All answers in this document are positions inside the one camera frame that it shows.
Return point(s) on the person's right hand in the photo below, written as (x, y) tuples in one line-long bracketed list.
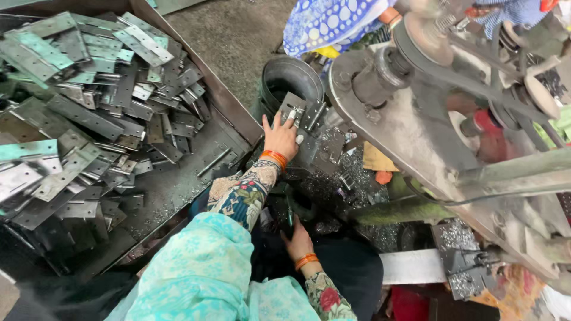
[(299, 243)]

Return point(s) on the person's left hand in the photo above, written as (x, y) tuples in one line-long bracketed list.
[(280, 139)]

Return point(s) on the grey steel hinge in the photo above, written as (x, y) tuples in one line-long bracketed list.
[(294, 107)]

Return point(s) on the orange bangles on right wrist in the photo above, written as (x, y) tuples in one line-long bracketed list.
[(306, 261)]

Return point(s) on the orange bangles on wrist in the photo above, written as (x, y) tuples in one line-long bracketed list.
[(306, 261), (274, 158)]

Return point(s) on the orange bangles on left wrist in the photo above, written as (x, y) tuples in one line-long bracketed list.
[(274, 158)]

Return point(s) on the perforated steel plate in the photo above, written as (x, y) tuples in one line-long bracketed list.
[(329, 149)]

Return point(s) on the black rubber bucket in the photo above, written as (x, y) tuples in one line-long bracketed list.
[(290, 80)]

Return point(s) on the person's black garment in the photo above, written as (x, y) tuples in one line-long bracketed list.
[(352, 272)]

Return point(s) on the loose steel hinge pin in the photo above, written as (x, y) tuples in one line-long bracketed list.
[(214, 162)]

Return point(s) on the small steel hinge piece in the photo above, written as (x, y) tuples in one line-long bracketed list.
[(347, 180)]

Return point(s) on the heap of metal shavings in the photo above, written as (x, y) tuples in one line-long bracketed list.
[(357, 174)]

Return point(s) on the yellow cloth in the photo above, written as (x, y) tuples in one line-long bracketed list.
[(378, 158)]

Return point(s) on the green metal bar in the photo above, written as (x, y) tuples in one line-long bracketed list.
[(397, 210)]

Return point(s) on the teal patterned scarf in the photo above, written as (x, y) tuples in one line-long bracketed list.
[(200, 272)]

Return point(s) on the orange rag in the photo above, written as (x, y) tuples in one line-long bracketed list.
[(383, 177)]

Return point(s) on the white flat bar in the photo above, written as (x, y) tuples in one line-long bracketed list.
[(408, 266)]

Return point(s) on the large rusty metal tray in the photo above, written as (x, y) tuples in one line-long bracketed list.
[(178, 191)]

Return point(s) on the red cloth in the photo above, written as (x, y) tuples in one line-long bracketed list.
[(409, 306)]

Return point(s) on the grey belt-driven press machine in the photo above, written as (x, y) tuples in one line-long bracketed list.
[(423, 133)]

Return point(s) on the dark metal die block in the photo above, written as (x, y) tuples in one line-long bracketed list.
[(461, 267)]

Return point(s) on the pile of steel hinges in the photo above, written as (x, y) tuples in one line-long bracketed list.
[(80, 111)]

